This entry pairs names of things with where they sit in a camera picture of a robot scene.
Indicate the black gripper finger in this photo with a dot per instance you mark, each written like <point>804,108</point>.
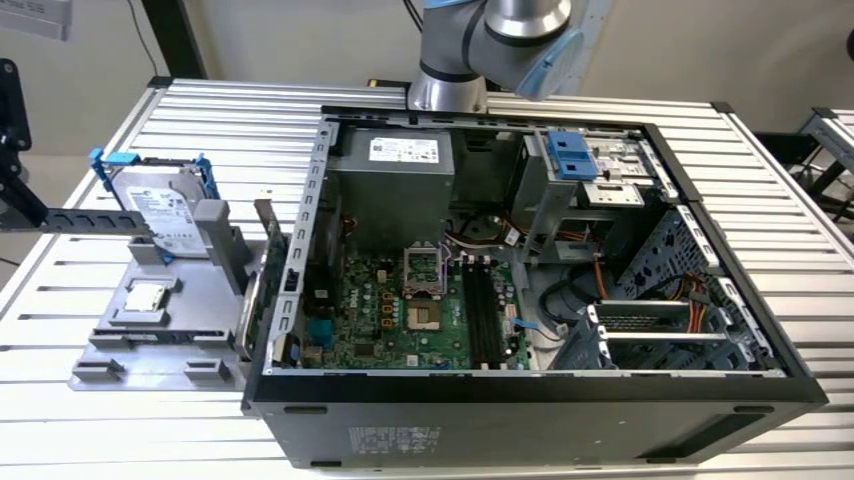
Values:
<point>14,120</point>

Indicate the dark RAM stick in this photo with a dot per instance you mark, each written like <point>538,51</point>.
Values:
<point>94,221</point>
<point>160,338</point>

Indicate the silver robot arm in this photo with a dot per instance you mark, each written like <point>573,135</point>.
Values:
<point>454,40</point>

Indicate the black RAM slot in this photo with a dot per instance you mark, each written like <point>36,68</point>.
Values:
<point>487,310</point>
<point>479,310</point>
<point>497,310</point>
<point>471,310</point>

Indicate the hard disk in blue carrier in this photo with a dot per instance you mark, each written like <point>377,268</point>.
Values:
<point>170,200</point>

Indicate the silver CPU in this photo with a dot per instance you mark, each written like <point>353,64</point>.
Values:
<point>143,299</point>

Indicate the green graphics card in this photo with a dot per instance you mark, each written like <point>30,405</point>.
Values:
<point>275,245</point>

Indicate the grey parts rack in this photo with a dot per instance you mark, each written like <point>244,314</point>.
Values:
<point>194,310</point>

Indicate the yellow black small clamp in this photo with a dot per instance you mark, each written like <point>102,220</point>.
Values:
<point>377,83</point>

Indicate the grey power supply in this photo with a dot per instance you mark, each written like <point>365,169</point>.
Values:
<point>394,200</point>

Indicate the blue expansion slot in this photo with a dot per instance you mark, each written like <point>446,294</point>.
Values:
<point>321,334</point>

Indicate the green motherboard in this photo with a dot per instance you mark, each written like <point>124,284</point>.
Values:
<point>374,325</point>

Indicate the thin locking lever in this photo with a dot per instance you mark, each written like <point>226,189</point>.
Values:
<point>443,275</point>

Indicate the round black speaker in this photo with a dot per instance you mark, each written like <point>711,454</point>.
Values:
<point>477,230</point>

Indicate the CPU socket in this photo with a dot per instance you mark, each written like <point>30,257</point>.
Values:
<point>425,315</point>

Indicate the blue drive latch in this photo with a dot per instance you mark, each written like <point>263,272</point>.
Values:
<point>567,155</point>

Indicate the black open PC case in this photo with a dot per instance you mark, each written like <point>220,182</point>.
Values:
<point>467,425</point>

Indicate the silver disk bay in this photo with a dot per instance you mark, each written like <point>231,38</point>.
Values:
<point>641,320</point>

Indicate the metal slat side table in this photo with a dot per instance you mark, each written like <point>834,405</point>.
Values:
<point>837,131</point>

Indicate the black post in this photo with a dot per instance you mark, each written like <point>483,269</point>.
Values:
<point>176,40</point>

